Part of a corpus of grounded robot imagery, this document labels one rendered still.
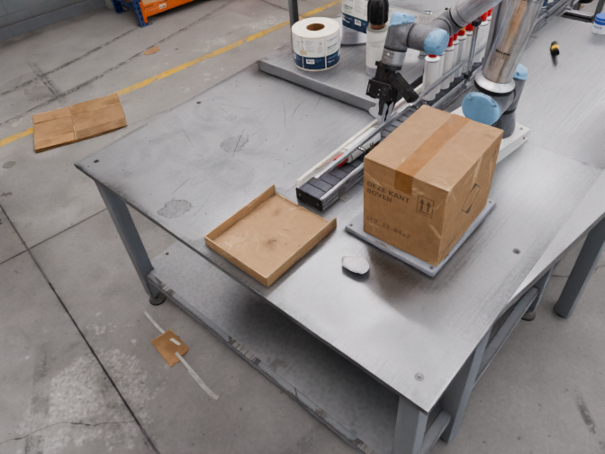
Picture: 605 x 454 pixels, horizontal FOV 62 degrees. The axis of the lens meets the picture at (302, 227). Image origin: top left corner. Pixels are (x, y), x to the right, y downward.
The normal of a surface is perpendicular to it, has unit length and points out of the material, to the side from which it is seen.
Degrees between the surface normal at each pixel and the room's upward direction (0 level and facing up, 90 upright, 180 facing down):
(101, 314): 0
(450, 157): 0
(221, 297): 1
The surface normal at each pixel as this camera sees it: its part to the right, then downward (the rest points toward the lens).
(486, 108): -0.62, 0.65
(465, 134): -0.07, -0.71
